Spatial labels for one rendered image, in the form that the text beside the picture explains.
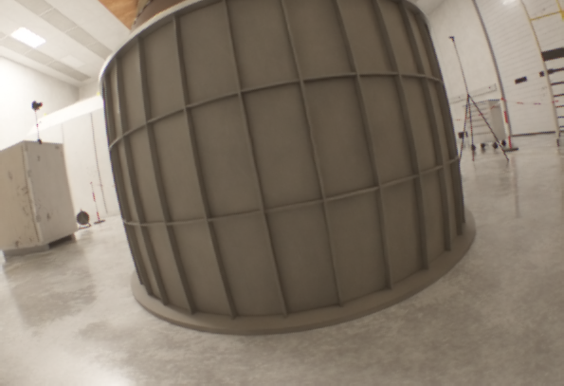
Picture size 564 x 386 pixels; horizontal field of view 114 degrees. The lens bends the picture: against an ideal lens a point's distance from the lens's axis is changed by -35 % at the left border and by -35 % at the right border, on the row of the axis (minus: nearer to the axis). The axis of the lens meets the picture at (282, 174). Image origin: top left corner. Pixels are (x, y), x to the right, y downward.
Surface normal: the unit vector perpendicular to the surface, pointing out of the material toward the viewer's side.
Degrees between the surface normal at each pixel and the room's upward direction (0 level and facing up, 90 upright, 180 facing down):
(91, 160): 90
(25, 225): 90
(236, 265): 90
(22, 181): 90
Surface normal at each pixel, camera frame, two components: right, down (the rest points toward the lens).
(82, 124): 0.07, 0.04
